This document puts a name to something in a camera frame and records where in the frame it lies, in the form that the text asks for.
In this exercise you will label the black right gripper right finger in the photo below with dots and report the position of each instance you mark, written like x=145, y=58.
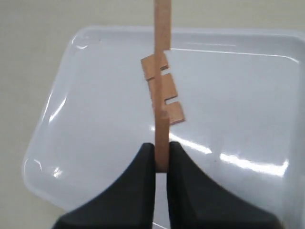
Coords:
x=195, y=201

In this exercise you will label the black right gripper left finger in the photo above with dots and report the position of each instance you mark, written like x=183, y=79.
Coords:
x=128, y=203

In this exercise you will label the white plastic tray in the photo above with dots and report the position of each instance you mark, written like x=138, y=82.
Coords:
x=243, y=96

